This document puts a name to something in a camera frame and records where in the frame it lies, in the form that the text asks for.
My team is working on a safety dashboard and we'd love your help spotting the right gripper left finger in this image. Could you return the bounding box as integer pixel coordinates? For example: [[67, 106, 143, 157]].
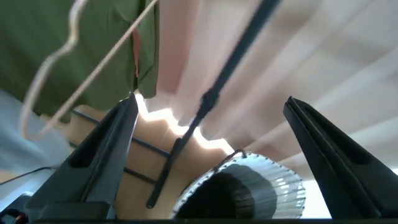
[[25, 91, 140, 220]]

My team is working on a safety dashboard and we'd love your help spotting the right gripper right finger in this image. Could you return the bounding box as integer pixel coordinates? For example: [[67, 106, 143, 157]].
[[282, 95, 398, 219]]

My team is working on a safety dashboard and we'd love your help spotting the green printed shirt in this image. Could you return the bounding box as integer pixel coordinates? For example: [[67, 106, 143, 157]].
[[0, 0, 161, 123]]

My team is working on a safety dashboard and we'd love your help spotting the white laundry basket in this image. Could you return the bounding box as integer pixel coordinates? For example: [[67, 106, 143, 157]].
[[169, 148, 307, 220]]

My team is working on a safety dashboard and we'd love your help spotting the black clothes rack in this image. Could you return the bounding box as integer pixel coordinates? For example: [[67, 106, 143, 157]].
[[68, 0, 281, 210]]

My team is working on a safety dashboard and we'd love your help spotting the beige curtain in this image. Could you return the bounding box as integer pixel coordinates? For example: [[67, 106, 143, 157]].
[[157, 0, 398, 181]]

